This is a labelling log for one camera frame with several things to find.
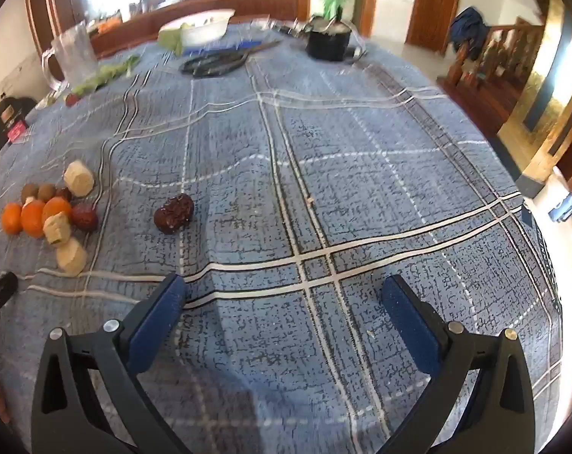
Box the white bowl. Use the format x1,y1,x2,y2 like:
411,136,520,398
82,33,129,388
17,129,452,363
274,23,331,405
159,8,236,48

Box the wooden banister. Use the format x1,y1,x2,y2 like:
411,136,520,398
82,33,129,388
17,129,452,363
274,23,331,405
437,16,547,138

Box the green cloth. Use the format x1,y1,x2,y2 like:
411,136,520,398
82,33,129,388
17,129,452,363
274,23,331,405
158,23,192,56

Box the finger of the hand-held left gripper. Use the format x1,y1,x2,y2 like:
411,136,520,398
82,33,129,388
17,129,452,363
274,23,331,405
0,271,20,322

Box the clear glass pitcher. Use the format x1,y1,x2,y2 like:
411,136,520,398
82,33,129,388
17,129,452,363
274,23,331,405
41,21,100,92

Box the wrinkled dark red date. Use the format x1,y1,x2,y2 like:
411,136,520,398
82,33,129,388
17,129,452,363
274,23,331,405
154,194,195,235

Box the wooden door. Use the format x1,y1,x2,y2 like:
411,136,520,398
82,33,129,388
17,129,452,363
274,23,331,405
405,0,465,52

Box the black pot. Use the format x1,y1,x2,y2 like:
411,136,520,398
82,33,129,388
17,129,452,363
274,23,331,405
305,16,354,62

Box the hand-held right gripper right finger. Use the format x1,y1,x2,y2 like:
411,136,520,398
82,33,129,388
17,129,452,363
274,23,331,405
375,273,536,454

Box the green leafy vegetable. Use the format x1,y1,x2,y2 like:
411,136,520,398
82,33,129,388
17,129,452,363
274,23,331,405
71,55,141,96

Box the beige sugarcane chunk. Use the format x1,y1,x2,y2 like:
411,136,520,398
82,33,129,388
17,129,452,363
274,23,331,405
42,213,73,247
56,237,89,277
63,160,96,198

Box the red packet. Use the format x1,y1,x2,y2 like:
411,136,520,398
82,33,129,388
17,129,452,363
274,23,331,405
6,120,31,145

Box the dark blue jacket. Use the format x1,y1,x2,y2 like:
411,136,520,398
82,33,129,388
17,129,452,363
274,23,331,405
449,7,489,61

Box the wooden sideboard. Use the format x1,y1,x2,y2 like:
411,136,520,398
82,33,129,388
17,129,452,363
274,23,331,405
84,0,310,58

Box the smooth dark red date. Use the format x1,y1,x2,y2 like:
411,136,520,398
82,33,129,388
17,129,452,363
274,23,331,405
69,202,100,233

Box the small orange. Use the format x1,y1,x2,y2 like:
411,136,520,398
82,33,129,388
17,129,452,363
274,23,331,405
42,197,73,225
21,199,46,239
0,202,23,235

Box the blue plaid tablecloth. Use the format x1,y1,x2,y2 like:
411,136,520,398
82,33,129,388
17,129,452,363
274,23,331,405
0,18,564,454

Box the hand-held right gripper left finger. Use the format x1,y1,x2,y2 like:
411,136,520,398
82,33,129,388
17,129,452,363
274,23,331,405
30,273,192,454

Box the black scissors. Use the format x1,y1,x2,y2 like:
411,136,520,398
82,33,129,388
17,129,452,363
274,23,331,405
180,40,284,79

